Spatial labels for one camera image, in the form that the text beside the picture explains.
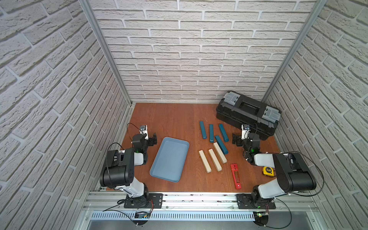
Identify beige block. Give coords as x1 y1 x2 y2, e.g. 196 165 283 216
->
209 149 222 172
199 150 212 173
213 142 227 164

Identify blue plastic tray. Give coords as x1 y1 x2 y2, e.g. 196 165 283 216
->
149 137 190 183

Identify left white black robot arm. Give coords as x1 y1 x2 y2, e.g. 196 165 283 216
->
99 133 157 209

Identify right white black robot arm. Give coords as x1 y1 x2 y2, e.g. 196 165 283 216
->
232 133 317 209

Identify red pruning pliers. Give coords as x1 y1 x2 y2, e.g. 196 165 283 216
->
231 163 242 189

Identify teal block upper right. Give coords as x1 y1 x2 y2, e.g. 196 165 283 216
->
219 124 229 142

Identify teal block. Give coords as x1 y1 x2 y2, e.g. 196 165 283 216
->
215 135 229 155
219 124 229 142
199 121 207 139
209 124 214 143

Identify teal block lower right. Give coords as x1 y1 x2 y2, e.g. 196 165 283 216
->
215 135 229 155

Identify yellow tape measure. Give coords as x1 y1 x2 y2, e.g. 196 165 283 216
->
263 166 275 177

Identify black plastic toolbox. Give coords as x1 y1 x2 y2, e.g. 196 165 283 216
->
216 91 281 140

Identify teal block far left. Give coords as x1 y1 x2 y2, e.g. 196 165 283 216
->
199 121 207 139

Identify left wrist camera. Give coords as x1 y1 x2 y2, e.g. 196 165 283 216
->
140 125 149 140

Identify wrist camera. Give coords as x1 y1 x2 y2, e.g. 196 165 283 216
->
140 125 149 140
241 124 250 140

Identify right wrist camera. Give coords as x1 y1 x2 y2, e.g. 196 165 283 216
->
241 124 250 140

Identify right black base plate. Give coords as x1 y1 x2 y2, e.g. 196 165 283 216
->
236 194 276 209

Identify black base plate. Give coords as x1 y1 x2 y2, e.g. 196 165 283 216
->
124 193 163 209
236 194 276 209

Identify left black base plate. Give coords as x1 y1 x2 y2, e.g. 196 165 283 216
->
124 193 163 209

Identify aluminium rail frame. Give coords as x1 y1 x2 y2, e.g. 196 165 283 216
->
74 191 327 230

